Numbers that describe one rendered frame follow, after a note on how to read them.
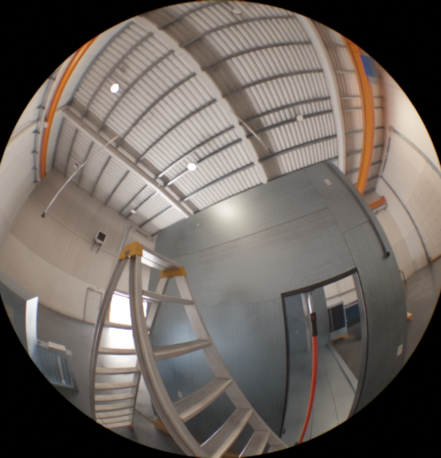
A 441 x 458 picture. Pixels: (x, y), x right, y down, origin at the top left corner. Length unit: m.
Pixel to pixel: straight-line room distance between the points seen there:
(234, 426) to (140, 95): 7.27
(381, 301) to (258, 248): 1.08
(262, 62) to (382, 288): 6.70
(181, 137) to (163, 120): 1.15
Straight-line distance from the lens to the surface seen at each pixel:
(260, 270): 1.04
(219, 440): 0.70
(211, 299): 1.19
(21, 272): 10.47
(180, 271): 0.82
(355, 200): 1.36
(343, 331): 5.97
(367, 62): 7.49
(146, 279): 11.25
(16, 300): 2.19
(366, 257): 1.15
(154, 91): 6.47
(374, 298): 1.14
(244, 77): 6.29
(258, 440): 0.96
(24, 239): 10.64
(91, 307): 9.93
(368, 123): 8.23
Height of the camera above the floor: 2.04
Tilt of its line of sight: 35 degrees up
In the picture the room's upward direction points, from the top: 2 degrees counter-clockwise
